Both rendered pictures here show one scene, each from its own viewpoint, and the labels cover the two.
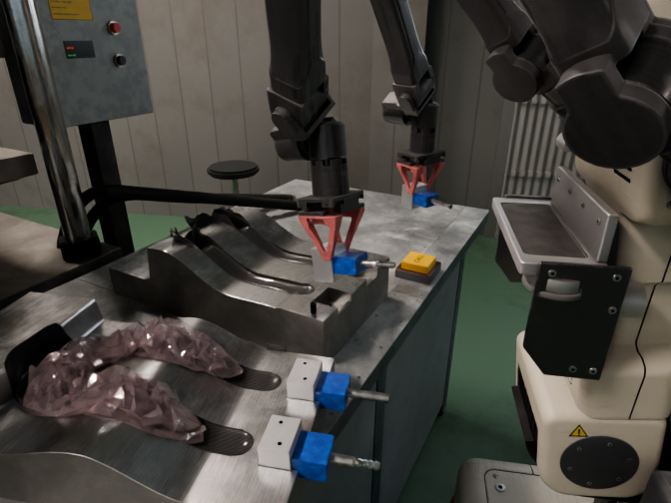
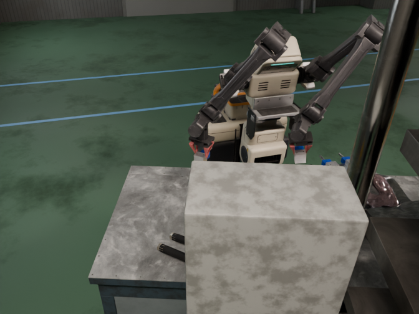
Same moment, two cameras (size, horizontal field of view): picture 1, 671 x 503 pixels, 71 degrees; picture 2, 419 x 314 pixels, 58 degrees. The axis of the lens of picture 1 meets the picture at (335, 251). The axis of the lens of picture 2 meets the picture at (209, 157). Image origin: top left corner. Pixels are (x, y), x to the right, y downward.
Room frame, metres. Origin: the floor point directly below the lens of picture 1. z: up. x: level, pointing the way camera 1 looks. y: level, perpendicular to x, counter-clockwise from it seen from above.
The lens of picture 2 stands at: (1.70, 1.11, 1.88)
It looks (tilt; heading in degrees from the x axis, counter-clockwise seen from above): 33 degrees down; 243
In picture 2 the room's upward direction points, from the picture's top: 1 degrees clockwise
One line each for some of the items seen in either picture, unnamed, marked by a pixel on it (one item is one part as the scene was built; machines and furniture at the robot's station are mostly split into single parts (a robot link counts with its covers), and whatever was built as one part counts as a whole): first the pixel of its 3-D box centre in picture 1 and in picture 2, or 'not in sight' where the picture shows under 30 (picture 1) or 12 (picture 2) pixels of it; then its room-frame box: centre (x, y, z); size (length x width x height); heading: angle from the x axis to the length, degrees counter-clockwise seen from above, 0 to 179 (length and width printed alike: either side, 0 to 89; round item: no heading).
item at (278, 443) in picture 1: (322, 456); (345, 160); (0.38, 0.02, 0.85); 0.13 x 0.05 x 0.05; 79
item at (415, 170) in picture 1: (415, 174); (204, 147); (1.07, -0.19, 0.99); 0.07 x 0.07 x 0.09; 38
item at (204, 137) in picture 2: (422, 143); (201, 133); (1.08, -0.20, 1.06); 0.10 x 0.07 x 0.07; 128
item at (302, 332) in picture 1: (248, 264); not in sight; (0.84, 0.17, 0.87); 0.50 x 0.26 x 0.14; 61
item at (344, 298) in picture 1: (333, 306); not in sight; (0.67, 0.00, 0.87); 0.05 x 0.05 x 0.04; 61
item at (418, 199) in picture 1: (428, 200); (204, 154); (1.05, -0.22, 0.93); 0.13 x 0.05 x 0.05; 37
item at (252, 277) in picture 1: (249, 246); not in sight; (0.82, 0.17, 0.92); 0.35 x 0.16 x 0.09; 61
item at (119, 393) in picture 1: (128, 365); (370, 186); (0.49, 0.27, 0.90); 0.26 x 0.18 x 0.08; 79
